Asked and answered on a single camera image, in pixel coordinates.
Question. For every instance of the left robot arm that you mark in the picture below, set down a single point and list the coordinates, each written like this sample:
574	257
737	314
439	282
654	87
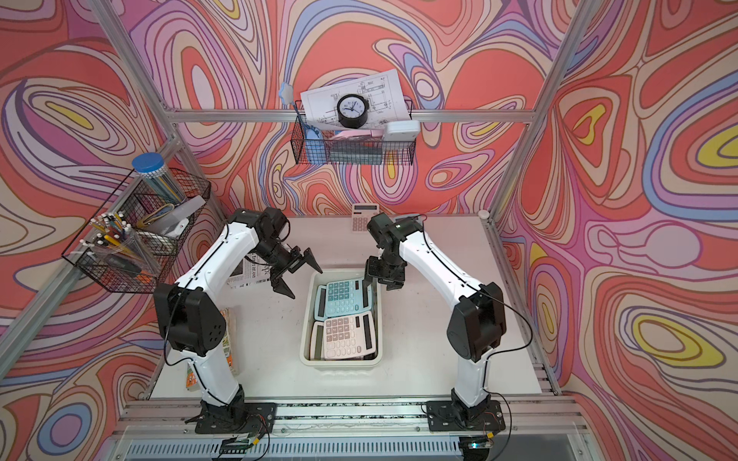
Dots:
191	323

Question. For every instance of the light blue calculator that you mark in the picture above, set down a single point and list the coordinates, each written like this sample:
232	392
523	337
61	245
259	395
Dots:
319	304
348	297

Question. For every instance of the pink calculator back top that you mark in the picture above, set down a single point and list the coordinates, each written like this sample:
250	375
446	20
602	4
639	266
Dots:
362	213

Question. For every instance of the black wire basket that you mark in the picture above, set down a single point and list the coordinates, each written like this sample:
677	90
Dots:
134	200
311	146

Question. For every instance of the white rounded device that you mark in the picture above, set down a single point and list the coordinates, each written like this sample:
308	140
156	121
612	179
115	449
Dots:
401	131

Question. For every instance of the white stapler in basket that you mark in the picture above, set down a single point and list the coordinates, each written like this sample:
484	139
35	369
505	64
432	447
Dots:
173	220

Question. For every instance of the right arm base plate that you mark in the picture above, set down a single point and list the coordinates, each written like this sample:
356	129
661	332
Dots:
449	416

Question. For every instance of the black round clock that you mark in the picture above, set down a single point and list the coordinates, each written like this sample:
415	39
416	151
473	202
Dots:
352	111

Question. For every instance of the black wire basket left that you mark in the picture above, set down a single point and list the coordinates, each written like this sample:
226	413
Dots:
134	200

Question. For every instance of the pink calculator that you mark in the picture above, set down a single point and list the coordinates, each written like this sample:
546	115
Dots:
362	213
316	344
350	337

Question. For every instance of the blue lid pencil jar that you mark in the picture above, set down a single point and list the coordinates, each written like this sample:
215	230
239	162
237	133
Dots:
152	168

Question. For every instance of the white paper drawing sheet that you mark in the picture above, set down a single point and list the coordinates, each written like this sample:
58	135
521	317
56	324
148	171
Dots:
382	91

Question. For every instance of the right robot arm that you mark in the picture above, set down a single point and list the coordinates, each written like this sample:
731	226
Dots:
477	323

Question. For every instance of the black wire basket back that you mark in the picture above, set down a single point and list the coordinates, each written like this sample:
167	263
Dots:
311	146

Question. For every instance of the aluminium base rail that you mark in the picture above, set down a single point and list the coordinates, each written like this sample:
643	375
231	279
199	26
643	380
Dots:
529	427

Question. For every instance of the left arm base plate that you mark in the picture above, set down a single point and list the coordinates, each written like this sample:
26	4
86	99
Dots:
241	418

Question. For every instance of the clear cup of pencils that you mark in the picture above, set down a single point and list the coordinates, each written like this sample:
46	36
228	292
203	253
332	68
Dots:
118	245

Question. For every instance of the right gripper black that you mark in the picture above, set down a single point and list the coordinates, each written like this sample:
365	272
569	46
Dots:
396	281

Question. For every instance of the orange paperback book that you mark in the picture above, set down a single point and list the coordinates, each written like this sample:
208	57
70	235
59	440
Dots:
192	375

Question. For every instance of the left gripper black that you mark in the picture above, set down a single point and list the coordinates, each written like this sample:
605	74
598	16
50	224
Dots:
296	259

